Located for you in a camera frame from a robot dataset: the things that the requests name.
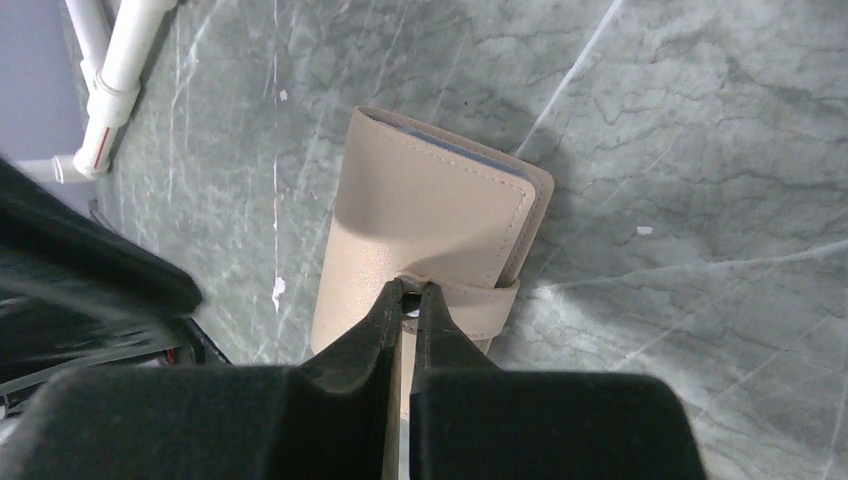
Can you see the white PVC pipe frame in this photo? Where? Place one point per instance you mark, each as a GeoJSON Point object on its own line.
{"type": "Point", "coordinates": [113, 58]}

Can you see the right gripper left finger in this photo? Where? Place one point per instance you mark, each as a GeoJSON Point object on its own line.
{"type": "Point", "coordinates": [332, 417]}

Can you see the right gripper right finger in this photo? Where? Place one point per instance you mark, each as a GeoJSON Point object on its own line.
{"type": "Point", "coordinates": [470, 419]}

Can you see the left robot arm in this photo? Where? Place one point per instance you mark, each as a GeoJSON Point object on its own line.
{"type": "Point", "coordinates": [76, 294]}

